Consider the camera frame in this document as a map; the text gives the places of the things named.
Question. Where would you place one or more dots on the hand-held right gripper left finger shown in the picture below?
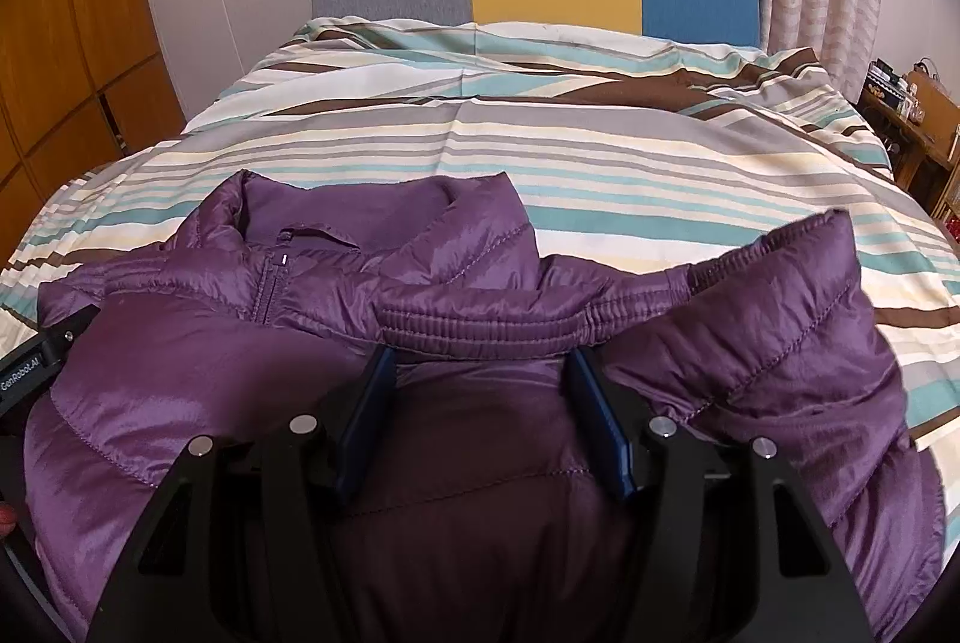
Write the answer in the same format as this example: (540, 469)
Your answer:
(367, 403)

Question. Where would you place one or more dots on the wooden wardrobe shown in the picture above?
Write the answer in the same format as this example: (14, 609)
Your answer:
(67, 51)

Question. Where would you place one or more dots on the person's left hand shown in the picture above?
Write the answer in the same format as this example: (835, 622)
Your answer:
(6, 519)

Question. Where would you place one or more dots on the purple puffer jacket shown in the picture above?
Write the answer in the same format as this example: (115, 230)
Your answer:
(225, 388)

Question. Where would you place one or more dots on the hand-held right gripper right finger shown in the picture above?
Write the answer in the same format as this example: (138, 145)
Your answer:
(600, 418)

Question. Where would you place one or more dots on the dark box with white print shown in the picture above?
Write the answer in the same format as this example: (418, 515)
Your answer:
(886, 81)

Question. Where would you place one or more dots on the wooden desk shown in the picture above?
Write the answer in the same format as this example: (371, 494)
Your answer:
(926, 163)

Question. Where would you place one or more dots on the striped duvet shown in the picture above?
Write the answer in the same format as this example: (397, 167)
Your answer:
(525, 148)

